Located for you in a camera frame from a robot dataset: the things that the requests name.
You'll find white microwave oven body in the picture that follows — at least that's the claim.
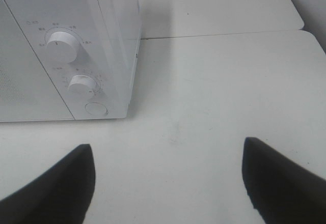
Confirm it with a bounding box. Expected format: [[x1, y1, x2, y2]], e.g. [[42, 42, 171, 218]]
[[4, 0, 142, 120]]

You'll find round white door button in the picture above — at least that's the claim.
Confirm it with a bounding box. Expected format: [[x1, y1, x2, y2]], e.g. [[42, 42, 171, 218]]
[[85, 102, 108, 116]]

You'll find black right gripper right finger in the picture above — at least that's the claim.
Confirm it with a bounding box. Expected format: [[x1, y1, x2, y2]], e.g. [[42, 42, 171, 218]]
[[241, 137, 325, 223]]

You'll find white timer knob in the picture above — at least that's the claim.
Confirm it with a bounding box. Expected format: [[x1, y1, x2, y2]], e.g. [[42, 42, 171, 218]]
[[68, 74, 98, 99]]

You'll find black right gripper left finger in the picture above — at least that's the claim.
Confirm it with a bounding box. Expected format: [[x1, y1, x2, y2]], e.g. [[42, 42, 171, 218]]
[[1, 144, 96, 223]]

